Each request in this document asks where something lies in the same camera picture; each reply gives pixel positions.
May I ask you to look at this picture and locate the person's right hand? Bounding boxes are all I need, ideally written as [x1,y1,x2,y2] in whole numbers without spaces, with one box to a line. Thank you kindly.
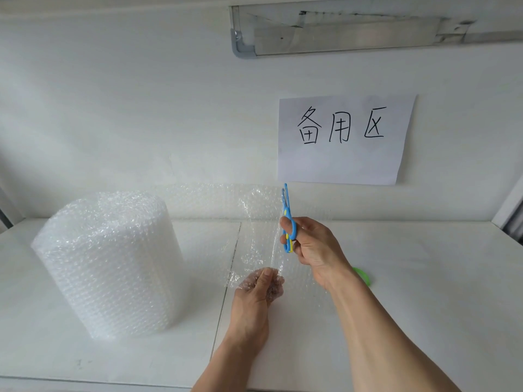
[279,216,355,291]

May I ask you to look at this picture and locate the person's left hand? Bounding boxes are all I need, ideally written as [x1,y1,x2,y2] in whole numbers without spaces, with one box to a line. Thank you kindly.
[230,268,285,351]

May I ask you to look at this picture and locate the blue and yellow scissors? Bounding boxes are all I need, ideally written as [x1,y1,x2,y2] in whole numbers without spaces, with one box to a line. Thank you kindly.
[281,183,298,254]

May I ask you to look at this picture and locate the clear bubble wrap sheet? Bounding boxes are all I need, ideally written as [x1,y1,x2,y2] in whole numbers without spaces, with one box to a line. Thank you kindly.
[172,182,340,307]

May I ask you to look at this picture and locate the person's right forearm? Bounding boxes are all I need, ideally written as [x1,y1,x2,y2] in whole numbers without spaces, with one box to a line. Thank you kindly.
[323,268,462,392]

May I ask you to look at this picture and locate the person's left forearm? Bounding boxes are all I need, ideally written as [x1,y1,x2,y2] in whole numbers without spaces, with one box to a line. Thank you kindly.
[191,328,270,392]

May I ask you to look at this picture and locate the white paper sign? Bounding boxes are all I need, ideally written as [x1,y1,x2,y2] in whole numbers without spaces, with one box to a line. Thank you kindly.
[277,94,418,186]

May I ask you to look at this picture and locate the clear bubble wrap roll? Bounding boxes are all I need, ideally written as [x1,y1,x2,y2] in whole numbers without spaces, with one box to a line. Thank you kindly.
[31,190,184,339]

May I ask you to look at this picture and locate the metal wall bracket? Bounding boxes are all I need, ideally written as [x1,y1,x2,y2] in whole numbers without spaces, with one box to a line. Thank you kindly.
[230,5,523,60]

